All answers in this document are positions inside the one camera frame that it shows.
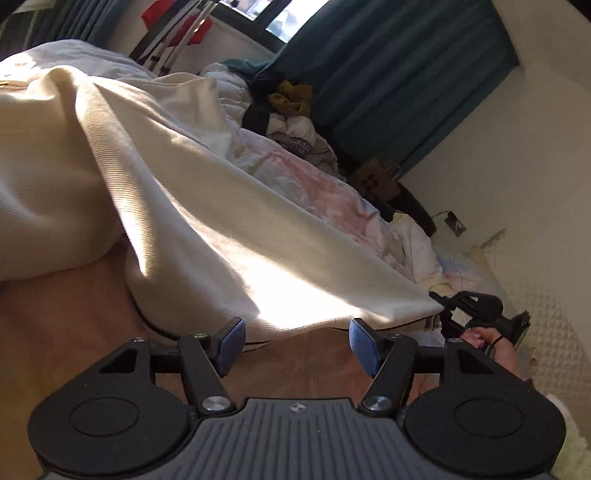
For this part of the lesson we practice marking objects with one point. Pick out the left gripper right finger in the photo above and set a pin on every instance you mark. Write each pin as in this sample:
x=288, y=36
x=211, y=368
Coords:
x=460, y=407

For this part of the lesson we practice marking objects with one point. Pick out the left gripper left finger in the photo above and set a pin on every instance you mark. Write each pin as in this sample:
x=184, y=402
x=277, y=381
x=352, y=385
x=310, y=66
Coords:
x=136, y=407

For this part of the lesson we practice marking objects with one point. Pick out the cream trousers with black stripe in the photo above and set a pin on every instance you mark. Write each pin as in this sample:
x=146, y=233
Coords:
x=161, y=193

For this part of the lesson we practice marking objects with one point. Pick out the person's right hand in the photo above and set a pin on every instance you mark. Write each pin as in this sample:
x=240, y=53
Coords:
x=501, y=349

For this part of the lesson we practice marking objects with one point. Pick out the cream textured pillow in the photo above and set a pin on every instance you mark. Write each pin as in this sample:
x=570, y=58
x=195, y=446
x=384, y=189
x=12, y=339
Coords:
x=557, y=361

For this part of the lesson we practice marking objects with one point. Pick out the cream fleece right sleeve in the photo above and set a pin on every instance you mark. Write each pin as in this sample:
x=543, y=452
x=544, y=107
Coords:
x=574, y=459

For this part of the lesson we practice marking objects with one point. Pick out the white garment purple print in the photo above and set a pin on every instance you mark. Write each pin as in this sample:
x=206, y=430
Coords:
x=297, y=135

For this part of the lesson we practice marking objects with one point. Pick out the teal curtain right of window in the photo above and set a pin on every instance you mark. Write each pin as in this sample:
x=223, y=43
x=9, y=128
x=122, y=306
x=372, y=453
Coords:
x=391, y=79

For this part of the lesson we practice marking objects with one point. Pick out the teal curtain of window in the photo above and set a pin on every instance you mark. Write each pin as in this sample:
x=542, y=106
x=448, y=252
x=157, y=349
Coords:
x=391, y=79
x=26, y=24

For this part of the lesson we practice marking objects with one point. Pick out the mustard yellow garment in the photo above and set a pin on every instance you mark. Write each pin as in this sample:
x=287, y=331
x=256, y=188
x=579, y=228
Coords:
x=292, y=100

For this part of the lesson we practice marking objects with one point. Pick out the black garment in pile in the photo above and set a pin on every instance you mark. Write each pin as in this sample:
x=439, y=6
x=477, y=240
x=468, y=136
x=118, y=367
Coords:
x=256, y=119

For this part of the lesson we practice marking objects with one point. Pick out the white quilted duvet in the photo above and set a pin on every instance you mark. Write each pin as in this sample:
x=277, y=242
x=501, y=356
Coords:
x=233, y=92

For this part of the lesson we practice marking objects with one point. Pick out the teal curtain left of window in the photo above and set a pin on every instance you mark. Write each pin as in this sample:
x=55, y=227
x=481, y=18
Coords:
x=26, y=24

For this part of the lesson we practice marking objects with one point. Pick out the red bag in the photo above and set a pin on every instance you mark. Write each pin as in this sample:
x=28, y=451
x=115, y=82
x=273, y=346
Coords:
x=158, y=19

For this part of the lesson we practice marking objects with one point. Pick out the wall power socket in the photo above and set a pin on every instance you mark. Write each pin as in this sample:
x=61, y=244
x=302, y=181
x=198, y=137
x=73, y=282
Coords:
x=455, y=224

